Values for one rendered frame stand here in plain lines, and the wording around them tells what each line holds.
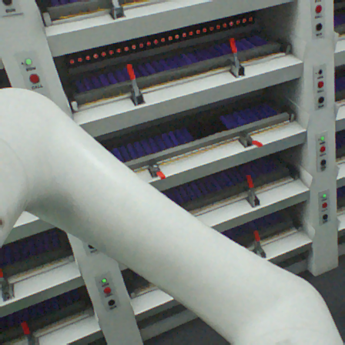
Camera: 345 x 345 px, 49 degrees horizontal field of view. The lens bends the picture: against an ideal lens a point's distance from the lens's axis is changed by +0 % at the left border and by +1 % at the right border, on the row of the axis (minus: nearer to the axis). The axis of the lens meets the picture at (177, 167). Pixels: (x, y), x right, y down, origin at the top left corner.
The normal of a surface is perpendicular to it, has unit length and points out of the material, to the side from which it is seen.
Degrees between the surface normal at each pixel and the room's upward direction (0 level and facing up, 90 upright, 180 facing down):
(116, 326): 90
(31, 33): 90
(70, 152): 61
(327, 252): 90
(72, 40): 109
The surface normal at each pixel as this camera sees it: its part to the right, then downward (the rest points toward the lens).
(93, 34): 0.38, 0.61
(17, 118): 0.57, -0.71
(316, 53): 0.34, 0.33
